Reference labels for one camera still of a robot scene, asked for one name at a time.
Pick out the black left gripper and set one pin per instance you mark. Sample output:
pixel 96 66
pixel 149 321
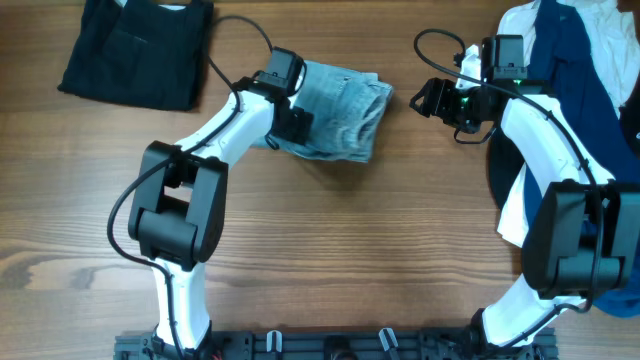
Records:
pixel 297 126

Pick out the navy blue garment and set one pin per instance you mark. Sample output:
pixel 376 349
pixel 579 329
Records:
pixel 562 56

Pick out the folded black garment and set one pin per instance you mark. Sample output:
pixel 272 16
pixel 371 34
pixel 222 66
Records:
pixel 140 53

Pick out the black garment at right edge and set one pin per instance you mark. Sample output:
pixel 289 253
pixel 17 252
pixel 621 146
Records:
pixel 629 122

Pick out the light blue denim shorts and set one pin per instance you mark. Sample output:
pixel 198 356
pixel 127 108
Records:
pixel 347 106

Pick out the white shirt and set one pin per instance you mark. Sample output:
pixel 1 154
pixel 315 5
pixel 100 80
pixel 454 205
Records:
pixel 615 54

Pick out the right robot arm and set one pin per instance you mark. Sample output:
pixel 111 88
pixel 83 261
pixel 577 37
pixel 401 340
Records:
pixel 584 236

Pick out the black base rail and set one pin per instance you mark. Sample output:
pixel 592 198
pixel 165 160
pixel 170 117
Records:
pixel 425 344

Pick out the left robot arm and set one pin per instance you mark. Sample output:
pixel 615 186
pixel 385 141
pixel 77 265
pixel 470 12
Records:
pixel 179 199

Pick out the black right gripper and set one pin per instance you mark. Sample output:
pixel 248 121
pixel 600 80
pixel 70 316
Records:
pixel 437 101

